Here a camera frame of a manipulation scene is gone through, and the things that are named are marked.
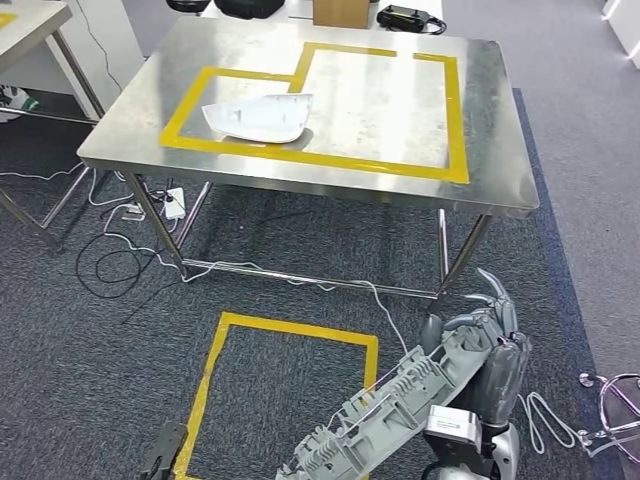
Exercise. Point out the metal floor rail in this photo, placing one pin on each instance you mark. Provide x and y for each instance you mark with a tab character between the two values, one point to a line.
310	281

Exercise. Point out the white power strip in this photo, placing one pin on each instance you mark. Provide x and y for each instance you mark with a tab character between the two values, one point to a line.
133	210

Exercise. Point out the steel table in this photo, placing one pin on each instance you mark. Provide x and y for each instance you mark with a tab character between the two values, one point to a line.
25	23

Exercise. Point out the steel workbench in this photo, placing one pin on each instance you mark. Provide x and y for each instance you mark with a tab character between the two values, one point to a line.
390	99

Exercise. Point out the white plastic mirror cover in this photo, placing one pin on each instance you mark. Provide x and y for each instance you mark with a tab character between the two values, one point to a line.
260	119

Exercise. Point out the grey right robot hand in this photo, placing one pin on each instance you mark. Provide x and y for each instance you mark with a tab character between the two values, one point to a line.
503	381

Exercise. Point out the black carry case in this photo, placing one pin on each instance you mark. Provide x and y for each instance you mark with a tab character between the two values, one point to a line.
250	6

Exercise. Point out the white bag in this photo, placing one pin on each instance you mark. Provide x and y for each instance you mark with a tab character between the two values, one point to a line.
15	99

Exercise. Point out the yellow tape on workbench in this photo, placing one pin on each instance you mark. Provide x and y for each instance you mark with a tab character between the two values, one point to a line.
455	119

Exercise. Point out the white cabinet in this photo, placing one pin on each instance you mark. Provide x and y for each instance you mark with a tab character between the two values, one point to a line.
627	26
115	40

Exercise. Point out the grey plastic hubcap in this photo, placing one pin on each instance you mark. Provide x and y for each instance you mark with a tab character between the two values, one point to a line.
385	411

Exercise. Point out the white desk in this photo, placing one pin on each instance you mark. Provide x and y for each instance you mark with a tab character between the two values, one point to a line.
300	8

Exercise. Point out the yellow floor tape square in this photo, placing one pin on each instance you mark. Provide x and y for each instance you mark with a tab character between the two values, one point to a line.
372	364

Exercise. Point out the brown cardboard box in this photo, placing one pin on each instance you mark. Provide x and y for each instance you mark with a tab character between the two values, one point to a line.
340	12

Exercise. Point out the black round stool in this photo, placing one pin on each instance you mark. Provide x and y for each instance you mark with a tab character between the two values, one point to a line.
187	4

